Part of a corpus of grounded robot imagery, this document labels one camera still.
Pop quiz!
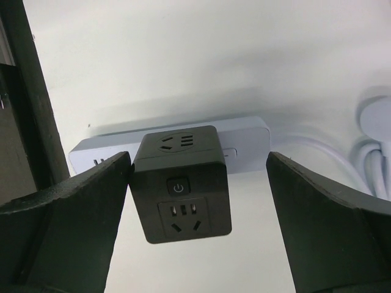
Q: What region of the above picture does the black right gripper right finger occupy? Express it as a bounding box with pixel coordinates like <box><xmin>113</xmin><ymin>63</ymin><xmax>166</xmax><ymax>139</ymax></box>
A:
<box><xmin>266</xmin><ymin>152</ymin><xmax>390</xmax><ymax>292</ymax></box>

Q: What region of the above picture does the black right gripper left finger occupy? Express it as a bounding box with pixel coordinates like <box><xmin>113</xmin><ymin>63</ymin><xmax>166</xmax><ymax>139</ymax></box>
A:
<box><xmin>1</xmin><ymin>152</ymin><xmax>131</xmax><ymax>292</ymax></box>

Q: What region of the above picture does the light blue power strip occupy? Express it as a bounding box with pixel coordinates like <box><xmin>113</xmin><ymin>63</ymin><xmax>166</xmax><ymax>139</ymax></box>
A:
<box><xmin>68</xmin><ymin>116</ymin><xmax>270</xmax><ymax>175</ymax></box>

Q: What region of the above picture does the black cube socket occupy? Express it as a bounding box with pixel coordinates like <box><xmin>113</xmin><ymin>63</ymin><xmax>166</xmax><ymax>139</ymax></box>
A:
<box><xmin>130</xmin><ymin>126</ymin><xmax>232</xmax><ymax>244</ymax></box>

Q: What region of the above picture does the light blue coiled power cable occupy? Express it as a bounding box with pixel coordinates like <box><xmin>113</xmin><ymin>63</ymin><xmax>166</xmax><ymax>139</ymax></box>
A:
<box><xmin>271</xmin><ymin>85</ymin><xmax>391</xmax><ymax>202</ymax></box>

